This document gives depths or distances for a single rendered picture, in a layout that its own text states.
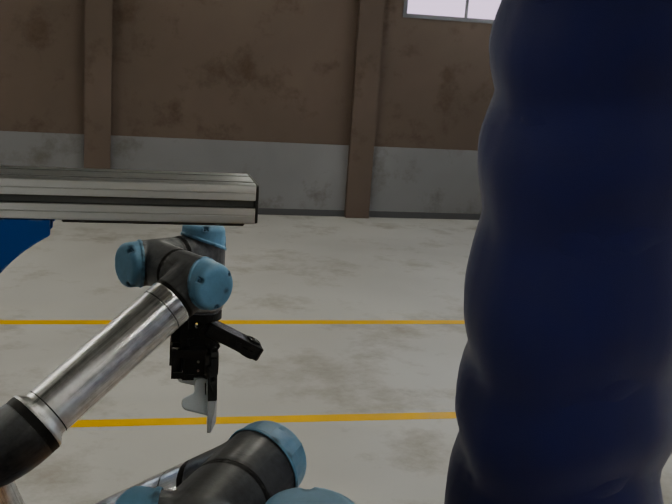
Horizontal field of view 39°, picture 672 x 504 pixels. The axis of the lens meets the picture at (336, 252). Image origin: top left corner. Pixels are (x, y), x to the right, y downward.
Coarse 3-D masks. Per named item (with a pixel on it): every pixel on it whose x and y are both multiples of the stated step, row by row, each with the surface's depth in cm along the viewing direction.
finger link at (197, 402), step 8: (200, 384) 164; (200, 392) 164; (184, 400) 163; (192, 400) 163; (200, 400) 163; (216, 400) 163; (184, 408) 162; (192, 408) 162; (200, 408) 163; (208, 408) 162; (216, 408) 163; (208, 416) 162; (208, 424) 162; (208, 432) 163
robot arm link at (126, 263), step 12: (144, 240) 155; (156, 240) 156; (168, 240) 157; (180, 240) 158; (120, 252) 153; (132, 252) 151; (144, 252) 152; (156, 252) 151; (168, 252) 150; (120, 264) 154; (132, 264) 151; (144, 264) 151; (156, 264) 149; (120, 276) 154; (132, 276) 151; (144, 276) 152; (156, 276) 149
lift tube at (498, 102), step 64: (512, 0) 91; (576, 0) 84; (640, 0) 82; (512, 64) 88; (576, 64) 84; (640, 64) 83; (512, 128) 90; (576, 128) 86; (640, 128) 84; (512, 192) 90; (576, 192) 86; (640, 192) 86; (512, 256) 92; (640, 256) 88; (512, 320) 92; (576, 320) 88; (640, 320) 88; (512, 384) 93; (576, 384) 90; (512, 448) 93; (576, 448) 91; (640, 448) 92
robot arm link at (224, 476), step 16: (208, 464) 78; (224, 464) 77; (192, 480) 74; (208, 480) 74; (224, 480) 75; (240, 480) 76; (128, 496) 71; (144, 496) 71; (160, 496) 71; (176, 496) 71; (192, 496) 71; (208, 496) 72; (224, 496) 73; (240, 496) 74; (256, 496) 76
